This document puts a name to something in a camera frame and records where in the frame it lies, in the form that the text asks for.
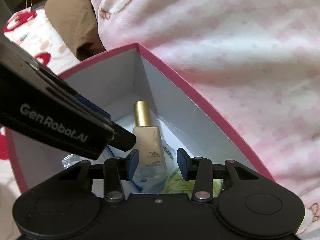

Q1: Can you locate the brown pillow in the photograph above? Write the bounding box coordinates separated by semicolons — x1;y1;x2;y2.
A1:
44;0;105;61

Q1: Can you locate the pink cardboard box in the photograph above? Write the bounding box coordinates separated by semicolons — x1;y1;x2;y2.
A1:
4;42;276;194

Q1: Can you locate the foundation bottle gold cap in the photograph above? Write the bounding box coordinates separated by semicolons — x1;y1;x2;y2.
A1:
133;100;167;179

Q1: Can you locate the bear print bed blanket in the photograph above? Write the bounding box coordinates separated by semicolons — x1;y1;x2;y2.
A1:
1;8;79;239

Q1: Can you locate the pink cartoon pillow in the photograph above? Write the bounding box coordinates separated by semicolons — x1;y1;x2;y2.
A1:
91;0;319;239

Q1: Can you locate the green yarn ball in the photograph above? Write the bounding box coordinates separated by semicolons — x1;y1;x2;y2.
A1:
163;167;223;198

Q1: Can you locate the blue wet wipes pack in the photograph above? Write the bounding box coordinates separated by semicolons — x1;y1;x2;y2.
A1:
106;122;176;194

